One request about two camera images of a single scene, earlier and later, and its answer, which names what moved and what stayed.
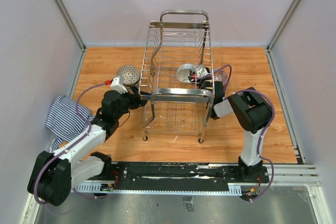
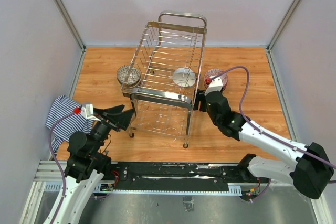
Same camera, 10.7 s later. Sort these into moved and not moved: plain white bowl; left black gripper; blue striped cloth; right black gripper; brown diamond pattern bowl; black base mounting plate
Moved: plain white bowl; left black gripper; right black gripper
Not moved: blue striped cloth; brown diamond pattern bowl; black base mounting plate
